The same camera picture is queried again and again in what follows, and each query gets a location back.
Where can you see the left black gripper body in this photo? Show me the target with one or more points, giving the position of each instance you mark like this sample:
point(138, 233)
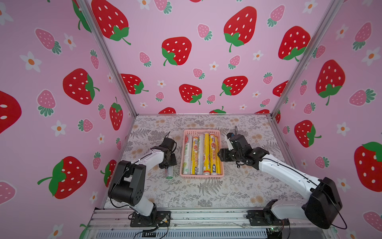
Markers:
point(172, 160)

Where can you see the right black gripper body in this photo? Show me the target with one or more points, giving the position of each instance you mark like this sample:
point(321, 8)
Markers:
point(224, 154)

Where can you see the yellow plastic wrap roll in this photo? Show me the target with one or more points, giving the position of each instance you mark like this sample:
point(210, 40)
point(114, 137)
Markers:
point(214, 164)
point(195, 157)
point(207, 169)

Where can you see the white green plastic wrap roll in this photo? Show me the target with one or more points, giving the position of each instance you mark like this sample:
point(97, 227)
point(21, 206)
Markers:
point(187, 154)

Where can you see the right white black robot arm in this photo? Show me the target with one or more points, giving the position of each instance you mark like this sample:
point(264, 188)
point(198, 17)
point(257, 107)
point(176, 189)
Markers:
point(320, 203)

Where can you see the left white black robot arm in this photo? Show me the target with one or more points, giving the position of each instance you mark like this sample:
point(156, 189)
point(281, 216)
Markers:
point(128, 182)

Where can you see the pink perforated plastic basket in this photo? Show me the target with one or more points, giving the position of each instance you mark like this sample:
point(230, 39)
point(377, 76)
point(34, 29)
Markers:
point(197, 132)

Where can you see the floral patterned table mat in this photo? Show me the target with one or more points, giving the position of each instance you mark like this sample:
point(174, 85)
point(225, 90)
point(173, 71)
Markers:
point(239, 187)

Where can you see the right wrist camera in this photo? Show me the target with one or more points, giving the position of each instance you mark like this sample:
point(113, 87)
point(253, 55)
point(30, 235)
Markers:
point(232, 141)

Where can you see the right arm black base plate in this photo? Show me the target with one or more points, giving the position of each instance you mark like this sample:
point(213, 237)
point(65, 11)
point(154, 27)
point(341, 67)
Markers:
point(262, 218)

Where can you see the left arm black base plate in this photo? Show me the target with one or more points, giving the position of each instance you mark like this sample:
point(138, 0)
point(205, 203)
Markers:
point(160, 218)

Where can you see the right aluminium corner post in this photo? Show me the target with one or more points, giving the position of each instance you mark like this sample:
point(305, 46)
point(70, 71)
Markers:
point(322, 27)

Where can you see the aluminium corner post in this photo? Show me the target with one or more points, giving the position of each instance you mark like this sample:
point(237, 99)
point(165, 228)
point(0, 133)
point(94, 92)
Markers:
point(90, 18)
point(322, 27)

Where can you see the aluminium rail frame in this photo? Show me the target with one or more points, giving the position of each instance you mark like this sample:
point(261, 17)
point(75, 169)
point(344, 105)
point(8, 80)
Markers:
point(201, 223)

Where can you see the left aluminium corner post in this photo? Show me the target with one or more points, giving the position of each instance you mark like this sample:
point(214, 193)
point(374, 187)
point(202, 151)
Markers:
point(90, 18)

